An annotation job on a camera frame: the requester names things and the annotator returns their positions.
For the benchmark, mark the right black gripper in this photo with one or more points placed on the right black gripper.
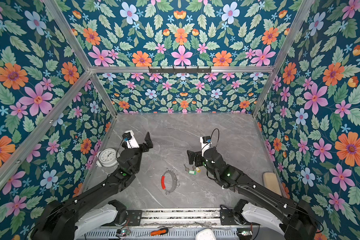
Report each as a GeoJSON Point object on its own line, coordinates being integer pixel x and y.
{"type": "Point", "coordinates": [193, 155]}

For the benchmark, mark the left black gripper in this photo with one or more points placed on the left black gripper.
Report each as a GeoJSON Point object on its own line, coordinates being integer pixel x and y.
{"type": "Point", "coordinates": [145, 148]}

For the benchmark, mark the green capped key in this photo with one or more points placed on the green capped key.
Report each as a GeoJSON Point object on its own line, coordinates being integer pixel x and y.
{"type": "Point", "coordinates": [189, 171]}

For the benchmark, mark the metal keyring disc red grip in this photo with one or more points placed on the metal keyring disc red grip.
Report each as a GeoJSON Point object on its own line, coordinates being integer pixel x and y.
{"type": "Point", "coordinates": [169, 181]}

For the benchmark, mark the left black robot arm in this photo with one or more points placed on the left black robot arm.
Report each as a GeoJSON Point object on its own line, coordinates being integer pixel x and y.
{"type": "Point", "coordinates": [77, 216]}

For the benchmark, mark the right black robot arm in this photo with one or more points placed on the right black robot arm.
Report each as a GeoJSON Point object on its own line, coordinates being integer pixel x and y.
{"type": "Point", "coordinates": [294, 220]}

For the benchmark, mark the white alarm clock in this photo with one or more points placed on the white alarm clock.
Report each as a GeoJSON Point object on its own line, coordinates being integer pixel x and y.
{"type": "Point", "coordinates": [107, 158]}

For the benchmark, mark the white device front edge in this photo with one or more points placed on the white device front edge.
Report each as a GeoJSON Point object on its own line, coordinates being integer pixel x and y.
{"type": "Point", "coordinates": [206, 234]}

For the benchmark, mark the beige sponge block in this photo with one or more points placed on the beige sponge block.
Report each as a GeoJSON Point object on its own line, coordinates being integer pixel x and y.
{"type": "Point", "coordinates": [271, 182]}

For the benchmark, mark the right small circuit board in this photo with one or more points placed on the right small circuit board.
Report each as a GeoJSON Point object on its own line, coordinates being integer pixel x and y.
{"type": "Point", "coordinates": [244, 234]}

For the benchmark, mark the small circuit board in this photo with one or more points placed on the small circuit board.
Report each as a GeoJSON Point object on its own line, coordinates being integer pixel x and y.
{"type": "Point", "coordinates": [123, 233]}
{"type": "Point", "coordinates": [244, 234]}

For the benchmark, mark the left small circuit board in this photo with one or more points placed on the left small circuit board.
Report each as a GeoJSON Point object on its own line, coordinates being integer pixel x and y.
{"type": "Point", "coordinates": [123, 233]}

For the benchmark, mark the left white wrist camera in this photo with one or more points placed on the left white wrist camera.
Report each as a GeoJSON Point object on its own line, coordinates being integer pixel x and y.
{"type": "Point", "coordinates": [130, 135]}

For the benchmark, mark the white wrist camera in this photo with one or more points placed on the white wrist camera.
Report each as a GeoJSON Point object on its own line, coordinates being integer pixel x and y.
{"type": "Point", "coordinates": [206, 142]}
{"type": "Point", "coordinates": [130, 135]}

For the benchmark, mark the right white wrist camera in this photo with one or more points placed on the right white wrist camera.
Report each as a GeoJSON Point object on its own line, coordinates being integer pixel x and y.
{"type": "Point", "coordinates": [206, 142]}

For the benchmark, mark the aluminium front rail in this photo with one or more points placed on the aluminium front rail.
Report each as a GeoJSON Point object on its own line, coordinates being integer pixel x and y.
{"type": "Point", "coordinates": [204, 217]}

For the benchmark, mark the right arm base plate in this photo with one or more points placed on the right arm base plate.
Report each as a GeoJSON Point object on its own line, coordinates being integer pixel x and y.
{"type": "Point", "coordinates": [229, 218]}

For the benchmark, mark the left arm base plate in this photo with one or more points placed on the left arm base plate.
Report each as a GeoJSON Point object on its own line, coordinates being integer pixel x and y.
{"type": "Point", "coordinates": [129, 217]}

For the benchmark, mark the orange handled screwdriver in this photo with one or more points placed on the orange handled screwdriver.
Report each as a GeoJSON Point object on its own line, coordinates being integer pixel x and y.
{"type": "Point", "coordinates": [159, 232]}

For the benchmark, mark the black wall hook rack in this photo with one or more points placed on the black wall hook rack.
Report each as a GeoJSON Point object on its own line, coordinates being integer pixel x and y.
{"type": "Point", "coordinates": [176, 70]}

